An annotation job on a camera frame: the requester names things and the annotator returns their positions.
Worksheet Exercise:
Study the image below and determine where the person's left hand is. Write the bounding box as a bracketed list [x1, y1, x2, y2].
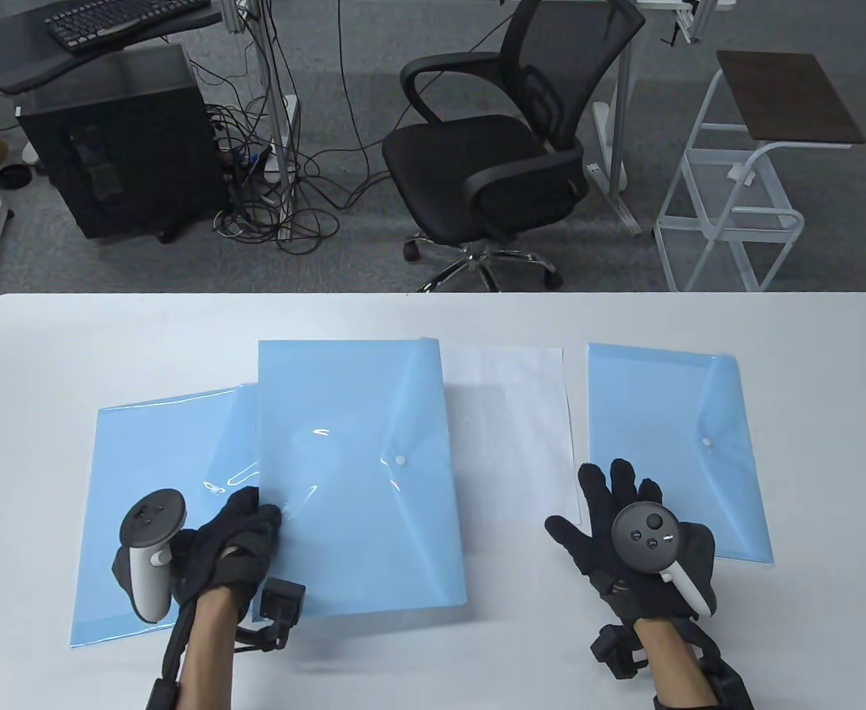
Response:
[170, 486, 284, 601]

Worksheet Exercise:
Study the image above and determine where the white cart with brown top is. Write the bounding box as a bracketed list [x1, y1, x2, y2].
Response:
[652, 50, 866, 293]

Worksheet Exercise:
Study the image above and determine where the black keyboard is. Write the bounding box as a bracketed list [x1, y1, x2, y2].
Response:
[44, 0, 212, 54]

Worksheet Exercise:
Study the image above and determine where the person's right hand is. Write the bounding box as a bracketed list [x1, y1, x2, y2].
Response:
[545, 459, 718, 622]

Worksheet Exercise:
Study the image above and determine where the black computer tower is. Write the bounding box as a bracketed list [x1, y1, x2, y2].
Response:
[17, 43, 230, 245]

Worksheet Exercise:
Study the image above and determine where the white paper sheet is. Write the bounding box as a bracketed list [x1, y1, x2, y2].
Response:
[440, 346, 583, 527]

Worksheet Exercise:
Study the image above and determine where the blue plastic snap envelope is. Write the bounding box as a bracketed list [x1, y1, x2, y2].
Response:
[70, 385, 265, 649]
[255, 338, 470, 622]
[587, 342, 775, 565]

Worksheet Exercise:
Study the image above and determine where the white desk frame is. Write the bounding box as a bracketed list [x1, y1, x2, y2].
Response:
[586, 0, 737, 237]

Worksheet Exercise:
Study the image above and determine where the tangle of black cables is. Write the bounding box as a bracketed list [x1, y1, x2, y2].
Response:
[196, 0, 374, 256]

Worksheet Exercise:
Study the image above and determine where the black battery pack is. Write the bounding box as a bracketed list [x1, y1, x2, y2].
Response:
[699, 643, 755, 710]
[144, 677, 182, 710]

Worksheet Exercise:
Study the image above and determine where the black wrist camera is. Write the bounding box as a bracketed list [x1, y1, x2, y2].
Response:
[237, 578, 306, 653]
[590, 623, 648, 680]

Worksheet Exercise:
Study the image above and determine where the white power strip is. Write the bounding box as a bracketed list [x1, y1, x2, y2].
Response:
[263, 95, 300, 184]

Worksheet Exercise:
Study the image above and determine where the person's left forearm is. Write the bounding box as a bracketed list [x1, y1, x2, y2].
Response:
[174, 588, 237, 710]

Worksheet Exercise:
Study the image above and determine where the white and black controller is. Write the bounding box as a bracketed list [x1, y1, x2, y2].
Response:
[611, 503, 716, 618]
[112, 488, 187, 623]

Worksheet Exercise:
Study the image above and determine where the black keyboard desk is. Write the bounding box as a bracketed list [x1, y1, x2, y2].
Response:
[0, 0, 225, 95]

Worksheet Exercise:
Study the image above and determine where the grey metal desk leg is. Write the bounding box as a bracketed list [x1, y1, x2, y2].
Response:
[220, 0, 293, 241]

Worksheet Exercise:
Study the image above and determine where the black mesh office chair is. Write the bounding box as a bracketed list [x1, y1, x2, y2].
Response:
[382, 0, 646, 293]

